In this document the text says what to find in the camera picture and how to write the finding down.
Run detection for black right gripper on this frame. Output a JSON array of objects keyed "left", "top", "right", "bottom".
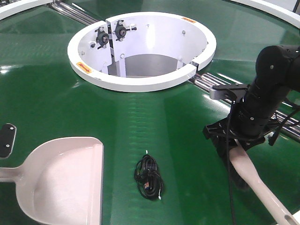
[{"left": 203, "top": 103, "right": 279, "bottom": 162}]

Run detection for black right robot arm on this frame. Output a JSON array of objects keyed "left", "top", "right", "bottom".
[{"left": 203, "top": 45, "right": 300, "bottom": 159}]

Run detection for left black bearing mount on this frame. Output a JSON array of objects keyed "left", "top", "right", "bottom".
[{"left": 95, "top": 27, "right": 110, "bottom": 49}]

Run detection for black bearing mount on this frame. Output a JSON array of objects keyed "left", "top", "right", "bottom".
[
  {"left": 95, "top": 27, "right": 110, "bottom": 49},
  {"left": 112, "top": 20, "right": 137, "bottom": 41}
]

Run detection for right black bearing mount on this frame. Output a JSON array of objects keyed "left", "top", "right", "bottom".
[{"left": 112, "top": 20, "right": 137, "bottom": 41}]

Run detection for white outer rim left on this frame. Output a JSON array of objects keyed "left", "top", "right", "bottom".
[{"left": 0, "top": 0, "right": 53, "bottom": 20}]

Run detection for front orange arrow sticker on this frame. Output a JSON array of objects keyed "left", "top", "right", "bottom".
[{"left": 76, "top": 62, "right": 92, "bottom": 74}]

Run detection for rear chrome conveyor rollers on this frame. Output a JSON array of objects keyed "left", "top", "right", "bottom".
[{"left": 47, "top": 0, "right": 99, "bottom": 26}]

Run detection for rear orange arrow sticker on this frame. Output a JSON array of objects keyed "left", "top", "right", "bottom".
[{"left": 182, "top": 17, "right": 196, "bottom": 23}]

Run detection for white rim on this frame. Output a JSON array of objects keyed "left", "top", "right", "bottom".
[
  {"left": 232, "top": 0, "right": 300, "bottom": 28},
  {"left": 0, "top": 0, "right": 53, "bottom": 20}
]

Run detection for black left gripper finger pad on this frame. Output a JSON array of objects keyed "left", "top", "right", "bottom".
[{"left": 0, "top": 123, "right": 16, "bottom": 158}]

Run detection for beige plastic dustpan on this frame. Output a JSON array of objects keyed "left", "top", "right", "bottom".
[{"left": 0, "top": 137, "right": 104, "bottom": 225}]

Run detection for orange arrow sticker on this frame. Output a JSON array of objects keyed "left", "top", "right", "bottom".
[
  {"left": 76, "top": 62, "right": 92, "bottom": 74},
  {"left": 182, "top": 17, "right": 196, "bottom": 23}
]

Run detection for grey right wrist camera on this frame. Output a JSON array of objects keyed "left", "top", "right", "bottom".
[{"left": 209, "top": 84, "right": 248, "bottom": 102}]

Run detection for beige hand broom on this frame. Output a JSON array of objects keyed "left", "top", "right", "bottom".
[{"left": 229, "top": 142, "right": 299, "bottom": 225}]

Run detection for black usb cable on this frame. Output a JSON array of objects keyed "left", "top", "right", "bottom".
[{"left": 134, "top": 150, "right": 165, "bottom": 201}]

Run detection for white central conveyor ring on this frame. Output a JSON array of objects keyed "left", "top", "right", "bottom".
[{"left": 67, "top": 12, "right": 217, "bottom": 93}]

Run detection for white outer rim right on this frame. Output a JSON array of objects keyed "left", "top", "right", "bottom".
[{"left": 232, "top": 0, "right": 300, "bottom": 28}]

